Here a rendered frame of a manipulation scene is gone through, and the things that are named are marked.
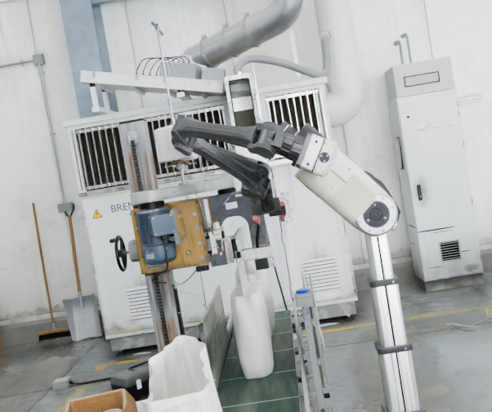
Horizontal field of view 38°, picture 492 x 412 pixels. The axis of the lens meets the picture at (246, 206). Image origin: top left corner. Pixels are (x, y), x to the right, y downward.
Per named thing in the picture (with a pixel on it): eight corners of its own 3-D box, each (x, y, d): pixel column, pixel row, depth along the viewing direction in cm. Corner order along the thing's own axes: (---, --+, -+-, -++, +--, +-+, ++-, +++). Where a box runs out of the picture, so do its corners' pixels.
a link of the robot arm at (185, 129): (159, 132, 255) (170, 109, 259) (176, 151, 267) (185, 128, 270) (270, 148, 235) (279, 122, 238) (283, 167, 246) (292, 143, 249)
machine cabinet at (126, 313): (365, 320, 606) (326, 75, 595) (104, 360, 618) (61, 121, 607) (351, 295, 722) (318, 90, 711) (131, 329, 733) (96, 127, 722)
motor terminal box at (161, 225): (177, 238, 313) (173, 212, 312) (155, 242, 309) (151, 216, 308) (171, 237, 320) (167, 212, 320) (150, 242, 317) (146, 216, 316)
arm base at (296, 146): (310, 134, 243) (298, 167, 244) (288, 126, 243) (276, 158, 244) (312, 133, 235) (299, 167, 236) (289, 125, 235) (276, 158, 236)
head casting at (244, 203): (269, 245, 335) (258, 183, 333) (217, 253, 336) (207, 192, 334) (269, 239, 365) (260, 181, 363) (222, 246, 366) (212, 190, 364)
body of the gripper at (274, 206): (256, 205, 298) (253, 194, 293) (279, 202, 298) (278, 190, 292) (257, 217, 294) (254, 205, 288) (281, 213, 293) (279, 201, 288)
